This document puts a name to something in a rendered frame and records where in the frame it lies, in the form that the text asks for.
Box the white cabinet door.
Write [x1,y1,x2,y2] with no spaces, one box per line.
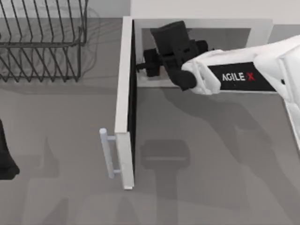
[114,16,138,191]

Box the white cabinet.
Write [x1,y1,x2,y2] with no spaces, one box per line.
[131,18,285,94]

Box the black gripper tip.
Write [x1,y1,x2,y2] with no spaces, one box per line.
[0,119,20,181]

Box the dark wire dish rack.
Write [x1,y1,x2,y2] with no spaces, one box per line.
[0,0,90,83]

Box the pale grey door handle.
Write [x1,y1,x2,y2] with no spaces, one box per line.
[99,127,122,180]

